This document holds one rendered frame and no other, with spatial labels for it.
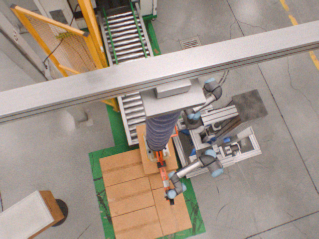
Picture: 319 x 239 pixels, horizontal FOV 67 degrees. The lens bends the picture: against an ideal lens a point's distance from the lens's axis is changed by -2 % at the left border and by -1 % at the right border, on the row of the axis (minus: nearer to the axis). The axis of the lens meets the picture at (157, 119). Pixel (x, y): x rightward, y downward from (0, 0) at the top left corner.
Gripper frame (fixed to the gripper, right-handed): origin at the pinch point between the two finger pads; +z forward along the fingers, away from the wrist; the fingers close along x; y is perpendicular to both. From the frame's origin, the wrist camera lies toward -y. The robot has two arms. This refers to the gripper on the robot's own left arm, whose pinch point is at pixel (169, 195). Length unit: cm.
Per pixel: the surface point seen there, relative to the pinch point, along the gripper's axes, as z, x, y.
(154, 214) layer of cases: 67, 20, -20
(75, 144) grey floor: 121, 122, 110
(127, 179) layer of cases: 66, 45, 33
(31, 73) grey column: -60, 108, 143
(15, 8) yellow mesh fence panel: -90, 106, 194
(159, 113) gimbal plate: -167, 9, 43
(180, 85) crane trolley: -176, -2, 51
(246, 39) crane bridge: -186, -34, 63
